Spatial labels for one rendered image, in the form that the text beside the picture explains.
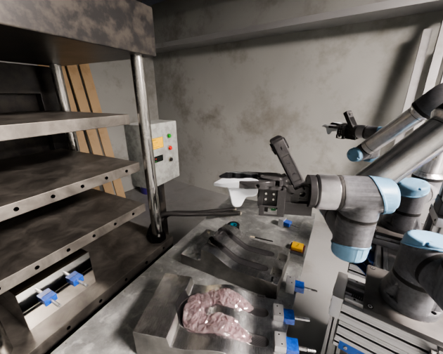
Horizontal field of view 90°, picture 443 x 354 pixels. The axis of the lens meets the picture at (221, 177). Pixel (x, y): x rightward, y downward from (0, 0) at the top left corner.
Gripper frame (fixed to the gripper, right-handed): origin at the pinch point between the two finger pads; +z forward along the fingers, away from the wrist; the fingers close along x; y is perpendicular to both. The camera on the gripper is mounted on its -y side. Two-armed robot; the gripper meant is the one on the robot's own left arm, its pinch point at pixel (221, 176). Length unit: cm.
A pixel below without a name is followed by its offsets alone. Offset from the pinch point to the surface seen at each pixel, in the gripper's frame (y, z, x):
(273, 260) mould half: 50, -18, 50
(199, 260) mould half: 54, 17, 48
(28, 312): 58, 74, 11
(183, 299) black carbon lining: 55, 18, 23
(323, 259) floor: 123, -84, 177
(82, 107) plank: -35, 220, 226
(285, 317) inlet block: 56, -21, 23
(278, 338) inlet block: 56, -18, 13
